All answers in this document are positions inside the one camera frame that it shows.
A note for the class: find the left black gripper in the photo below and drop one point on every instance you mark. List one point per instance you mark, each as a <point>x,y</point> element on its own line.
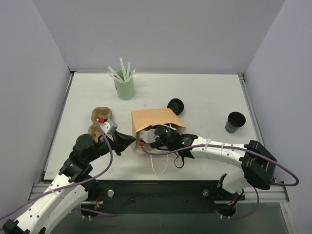
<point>117,145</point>

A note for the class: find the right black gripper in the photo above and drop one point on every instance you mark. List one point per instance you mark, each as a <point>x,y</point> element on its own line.
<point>154,143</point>

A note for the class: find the brown paper bag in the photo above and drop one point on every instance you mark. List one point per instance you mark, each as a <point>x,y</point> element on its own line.
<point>145,119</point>

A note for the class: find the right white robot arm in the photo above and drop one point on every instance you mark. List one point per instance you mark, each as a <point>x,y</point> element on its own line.
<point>254,161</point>

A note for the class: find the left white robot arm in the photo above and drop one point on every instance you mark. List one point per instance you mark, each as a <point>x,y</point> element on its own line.
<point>71,186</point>

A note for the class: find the stack of black lids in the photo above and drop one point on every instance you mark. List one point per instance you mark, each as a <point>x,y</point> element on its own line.
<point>176,105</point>

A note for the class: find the green straw holder cup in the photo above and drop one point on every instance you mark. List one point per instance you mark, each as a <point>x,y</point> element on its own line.
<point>125,90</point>

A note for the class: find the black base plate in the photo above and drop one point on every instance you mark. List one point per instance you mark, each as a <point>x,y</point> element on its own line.
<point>120,197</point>

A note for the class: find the aluminium frame rail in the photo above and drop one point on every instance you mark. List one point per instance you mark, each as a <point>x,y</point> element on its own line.
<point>275,194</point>

